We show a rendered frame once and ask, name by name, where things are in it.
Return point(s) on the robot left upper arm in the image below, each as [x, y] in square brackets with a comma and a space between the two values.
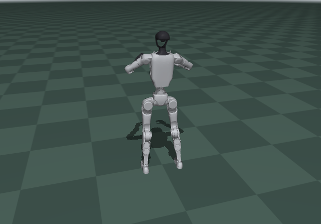
[144, 59]

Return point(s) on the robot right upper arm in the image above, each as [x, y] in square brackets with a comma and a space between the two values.
[182, 61]

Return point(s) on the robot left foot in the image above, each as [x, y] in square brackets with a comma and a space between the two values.
[145, 169]

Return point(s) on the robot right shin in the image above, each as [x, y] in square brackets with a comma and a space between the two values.
[177, 146]

